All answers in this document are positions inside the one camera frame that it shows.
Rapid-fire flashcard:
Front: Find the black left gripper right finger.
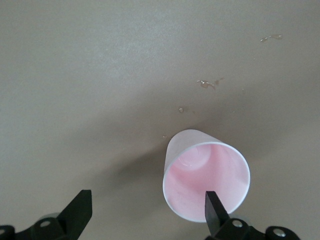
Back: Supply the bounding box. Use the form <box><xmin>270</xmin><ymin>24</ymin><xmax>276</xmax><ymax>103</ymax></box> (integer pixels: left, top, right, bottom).
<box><xmin>204</xmin><ymin>190</ymin><xmax>301</xmax><ymax>240</ymax></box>

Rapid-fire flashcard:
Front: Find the pink plastic cup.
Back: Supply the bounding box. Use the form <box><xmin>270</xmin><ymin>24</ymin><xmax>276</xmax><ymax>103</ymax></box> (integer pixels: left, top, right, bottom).
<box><xmin>161</xmin><ymin>128</ymin><xmax>251</xmax><ymax>224</ymax></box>

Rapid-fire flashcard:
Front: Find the brown table cover sheet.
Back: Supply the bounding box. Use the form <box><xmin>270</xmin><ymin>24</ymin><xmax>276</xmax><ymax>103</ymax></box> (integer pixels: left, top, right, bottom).
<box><xmin>0</xmin><ymin>0</ymin><xmax>320</xmax><ymax>240</ymax></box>

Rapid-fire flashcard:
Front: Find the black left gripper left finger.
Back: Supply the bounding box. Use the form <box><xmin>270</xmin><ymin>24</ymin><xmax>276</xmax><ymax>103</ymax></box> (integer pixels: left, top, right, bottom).
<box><xmin>0</xmin><ymin>189</ymin><xmax>93</xmax><ymax>240</ymax></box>

